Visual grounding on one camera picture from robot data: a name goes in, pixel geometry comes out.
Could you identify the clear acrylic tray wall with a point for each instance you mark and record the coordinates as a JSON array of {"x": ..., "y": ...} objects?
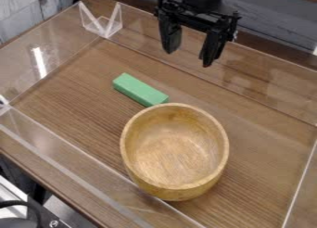
[{"x": 64, "y": 116}]

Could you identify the black metal frame bracket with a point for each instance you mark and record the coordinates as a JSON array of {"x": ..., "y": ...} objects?
[{"x": 59, "y": 217}]

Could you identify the brown wooden bowl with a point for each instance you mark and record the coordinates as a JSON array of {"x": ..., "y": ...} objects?
[{"x": 174, "y": 148}]

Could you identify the clear acrylic corner bracket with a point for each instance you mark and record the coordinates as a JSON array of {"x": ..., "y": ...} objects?
[{"x": 102, "y": 26}]

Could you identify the green rectangular block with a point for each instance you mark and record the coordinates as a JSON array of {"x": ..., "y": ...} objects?
[{"x": 139, "y": 91}]

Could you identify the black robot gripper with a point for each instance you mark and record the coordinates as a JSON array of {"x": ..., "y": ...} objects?
[{"x": 199, "y": 15}]

